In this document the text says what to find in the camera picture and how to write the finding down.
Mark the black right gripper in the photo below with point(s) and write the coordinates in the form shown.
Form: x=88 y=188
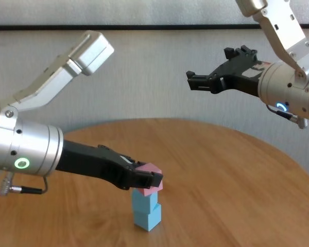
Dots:
x=239 y=74

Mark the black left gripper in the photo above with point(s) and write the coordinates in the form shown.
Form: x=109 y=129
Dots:
x=92 y=162

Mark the pink cube block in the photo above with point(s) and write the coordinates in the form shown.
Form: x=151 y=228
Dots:
x=150 y=180

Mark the light blue cube block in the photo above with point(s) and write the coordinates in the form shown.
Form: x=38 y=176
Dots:
x=149 y=221
x=144 y=203

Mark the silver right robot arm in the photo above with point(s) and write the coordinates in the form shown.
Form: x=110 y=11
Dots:
x=291 y=90

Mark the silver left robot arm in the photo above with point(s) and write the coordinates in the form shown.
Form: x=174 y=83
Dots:
x=28 y=151

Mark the black horizontal wall rail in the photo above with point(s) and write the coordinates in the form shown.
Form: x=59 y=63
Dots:
x=118 y=27

